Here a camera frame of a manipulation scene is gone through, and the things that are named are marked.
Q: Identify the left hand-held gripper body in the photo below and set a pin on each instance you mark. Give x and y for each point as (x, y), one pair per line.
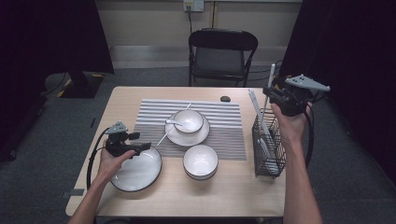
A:
(118, 144)

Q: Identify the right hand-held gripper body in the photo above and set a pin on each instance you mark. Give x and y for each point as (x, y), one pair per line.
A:
(294, 101)

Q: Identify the white ceramic spoon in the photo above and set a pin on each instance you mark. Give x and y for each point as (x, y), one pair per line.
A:
(180, 123)
(273, 167)

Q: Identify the white plate black rim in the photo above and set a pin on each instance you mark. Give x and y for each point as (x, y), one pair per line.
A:
(140, 174)
(186, 140)

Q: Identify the white bowl brown rim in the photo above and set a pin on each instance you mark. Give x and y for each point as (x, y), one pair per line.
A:
(200, 160)
(193, 116)

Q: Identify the person's left hand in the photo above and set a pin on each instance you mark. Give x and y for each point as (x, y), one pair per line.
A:
(110, 166)

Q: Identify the person's right hand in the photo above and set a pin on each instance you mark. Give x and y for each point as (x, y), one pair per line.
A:
(292, 129)

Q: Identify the black tape strip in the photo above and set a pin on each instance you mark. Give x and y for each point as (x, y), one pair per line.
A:
(92, 122)

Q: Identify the dark round table grommet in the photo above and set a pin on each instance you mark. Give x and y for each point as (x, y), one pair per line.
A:
(225, 99)

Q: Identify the black folding chair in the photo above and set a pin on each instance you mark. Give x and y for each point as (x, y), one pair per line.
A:
(221, 62)

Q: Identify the grey white striped placemat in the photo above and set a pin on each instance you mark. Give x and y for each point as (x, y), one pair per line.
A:
(224, 137)

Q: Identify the grey tape strip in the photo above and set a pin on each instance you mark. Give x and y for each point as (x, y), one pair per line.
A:
(74, 193)

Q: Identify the black stand striped base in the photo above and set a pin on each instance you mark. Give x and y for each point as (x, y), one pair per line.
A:
(81, 87)

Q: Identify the black curtain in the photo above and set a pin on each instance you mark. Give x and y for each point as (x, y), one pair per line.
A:
(46, 37)
(358, 46)

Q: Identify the grey round floor base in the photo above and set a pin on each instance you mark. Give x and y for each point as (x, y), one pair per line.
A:
(53, 82)

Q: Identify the white wall socket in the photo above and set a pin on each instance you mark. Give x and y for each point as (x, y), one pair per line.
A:
(193, 4)

